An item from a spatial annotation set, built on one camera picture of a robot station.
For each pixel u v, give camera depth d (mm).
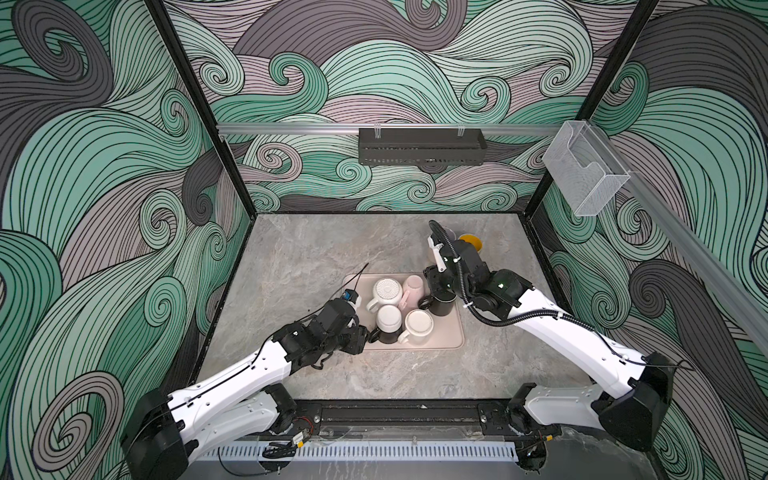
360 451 698
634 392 378
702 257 571
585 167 793
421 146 969
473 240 966
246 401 587
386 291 880
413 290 868
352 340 683
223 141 983
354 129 934
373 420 745
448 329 861
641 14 714
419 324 832
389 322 799
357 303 723
